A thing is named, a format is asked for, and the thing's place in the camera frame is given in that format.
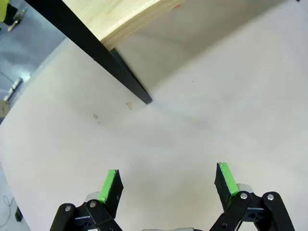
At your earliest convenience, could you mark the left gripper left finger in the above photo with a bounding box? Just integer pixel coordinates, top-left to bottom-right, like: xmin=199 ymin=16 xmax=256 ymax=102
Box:
xmin=50 ymin=169 xmax=125 ymax=231

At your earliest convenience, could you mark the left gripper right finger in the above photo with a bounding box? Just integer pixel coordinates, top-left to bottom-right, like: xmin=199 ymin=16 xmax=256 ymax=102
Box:
xmin=209 ymin=162 xmax=295 ymax=231

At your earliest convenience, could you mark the black power strip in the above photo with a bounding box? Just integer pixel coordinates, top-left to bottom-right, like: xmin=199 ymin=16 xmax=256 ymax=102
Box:
xmin=14 ymin=206 xmax=23 ymax=222

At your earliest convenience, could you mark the person in yellow apron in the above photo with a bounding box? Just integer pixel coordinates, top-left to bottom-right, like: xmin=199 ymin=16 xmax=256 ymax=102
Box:
xmin=0 ymin=0 xmax=28 ymax=32

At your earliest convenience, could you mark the two-tier wood and black shelf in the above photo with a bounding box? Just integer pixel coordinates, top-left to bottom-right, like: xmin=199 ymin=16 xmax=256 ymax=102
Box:
xmin=24 ymin=0 xmax=186 ymax=105

